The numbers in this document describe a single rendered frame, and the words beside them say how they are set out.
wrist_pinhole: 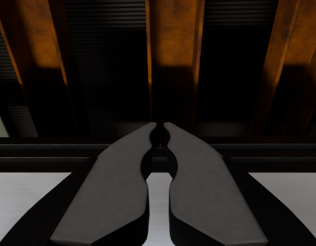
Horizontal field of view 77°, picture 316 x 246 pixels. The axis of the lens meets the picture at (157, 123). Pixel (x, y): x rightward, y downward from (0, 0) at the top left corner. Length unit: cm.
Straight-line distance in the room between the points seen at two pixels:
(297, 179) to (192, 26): 26
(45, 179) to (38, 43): 24
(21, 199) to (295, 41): 46
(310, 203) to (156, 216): 19
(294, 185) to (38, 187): 30
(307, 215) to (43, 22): 47
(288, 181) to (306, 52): 24
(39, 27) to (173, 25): 22
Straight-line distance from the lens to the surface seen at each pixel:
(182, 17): 35
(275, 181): 27
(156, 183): 24
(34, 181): 28
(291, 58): 42
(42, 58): 41
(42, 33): 40
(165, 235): 31
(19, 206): 32
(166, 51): 36
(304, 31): 42
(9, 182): 30
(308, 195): 30
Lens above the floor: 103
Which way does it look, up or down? 62 degrees down
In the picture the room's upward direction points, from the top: 178 degrees counter-clockwise
